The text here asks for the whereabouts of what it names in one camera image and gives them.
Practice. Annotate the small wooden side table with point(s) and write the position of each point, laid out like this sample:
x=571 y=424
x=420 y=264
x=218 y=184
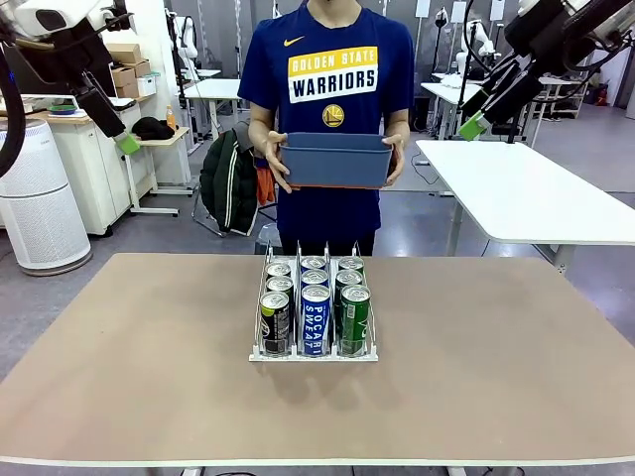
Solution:
x=176 y=136

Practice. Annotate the person's left forearm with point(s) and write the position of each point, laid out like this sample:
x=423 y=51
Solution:
x=399 y=119

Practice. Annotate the black computer monitor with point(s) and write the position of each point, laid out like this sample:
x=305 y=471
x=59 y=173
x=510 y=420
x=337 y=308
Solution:
x=39 y=79

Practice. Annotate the large white table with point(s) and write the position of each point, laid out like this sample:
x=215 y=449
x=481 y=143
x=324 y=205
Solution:
x=521 y=188

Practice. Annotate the green bowl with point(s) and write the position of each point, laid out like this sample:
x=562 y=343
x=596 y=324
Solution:
x=62 y=109

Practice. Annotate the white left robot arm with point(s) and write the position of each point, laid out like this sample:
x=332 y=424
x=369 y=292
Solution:
x=49 y=15

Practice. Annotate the person's left hand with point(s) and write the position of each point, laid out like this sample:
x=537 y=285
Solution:
x=398 y=158

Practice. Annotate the red fire extinguisher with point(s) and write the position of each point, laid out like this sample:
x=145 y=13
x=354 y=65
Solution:
x=601 y=94

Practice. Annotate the dark green jacket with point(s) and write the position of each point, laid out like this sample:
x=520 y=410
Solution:
x=223 y=183

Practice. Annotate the black green beverage can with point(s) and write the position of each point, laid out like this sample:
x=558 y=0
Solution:
x=275 y=332
x=280 y=284
x=279 y=270

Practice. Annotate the blue Pocari Sweat can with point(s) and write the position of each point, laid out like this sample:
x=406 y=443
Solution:
x=316 y=327
x=314 y=276
x=313 y=263

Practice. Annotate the small white box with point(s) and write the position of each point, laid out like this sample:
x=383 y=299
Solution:
x=146 y=85

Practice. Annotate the person's neck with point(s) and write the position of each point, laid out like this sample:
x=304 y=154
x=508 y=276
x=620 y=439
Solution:
x=333 y=12

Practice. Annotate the black bag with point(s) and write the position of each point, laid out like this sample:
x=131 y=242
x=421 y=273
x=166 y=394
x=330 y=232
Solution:
x=151 y=129

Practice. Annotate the blue-grey plastic basket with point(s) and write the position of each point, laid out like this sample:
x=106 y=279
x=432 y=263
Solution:
x=337 y=163

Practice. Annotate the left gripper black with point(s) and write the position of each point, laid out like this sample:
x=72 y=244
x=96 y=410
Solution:
x=82 y=59

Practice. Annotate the white air purifier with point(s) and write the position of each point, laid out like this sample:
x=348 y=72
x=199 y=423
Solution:
x=39 y=213

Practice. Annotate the white lab robot arm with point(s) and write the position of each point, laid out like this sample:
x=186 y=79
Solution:
x=471 y=39
x=184 y=35

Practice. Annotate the black keyboard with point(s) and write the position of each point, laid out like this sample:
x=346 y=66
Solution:
x=124 y=103

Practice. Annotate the person in Warriors shirt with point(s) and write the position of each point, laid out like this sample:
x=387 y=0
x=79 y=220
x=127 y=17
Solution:
x=332 y=44

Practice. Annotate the black trousers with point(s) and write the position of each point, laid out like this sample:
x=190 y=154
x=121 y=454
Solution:
x=342 y=245

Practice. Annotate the person's right forearm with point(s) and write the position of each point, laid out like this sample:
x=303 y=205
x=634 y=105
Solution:
x=260 y=124

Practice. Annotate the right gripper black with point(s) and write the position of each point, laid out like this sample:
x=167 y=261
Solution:
x=538 y=30

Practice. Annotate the person's right hand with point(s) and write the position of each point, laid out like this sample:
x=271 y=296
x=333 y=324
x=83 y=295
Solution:
x=275 y=156

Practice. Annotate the orange bottle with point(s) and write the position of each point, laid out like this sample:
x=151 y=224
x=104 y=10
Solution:
x=170 y=117

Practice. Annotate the small cardboard box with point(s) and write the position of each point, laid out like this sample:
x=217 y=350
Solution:
x=124 y=52
x=141 y=68
x=124 y=82

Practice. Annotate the red-orange cloth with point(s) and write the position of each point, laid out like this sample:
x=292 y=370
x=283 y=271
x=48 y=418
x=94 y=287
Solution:
x=266 y=186

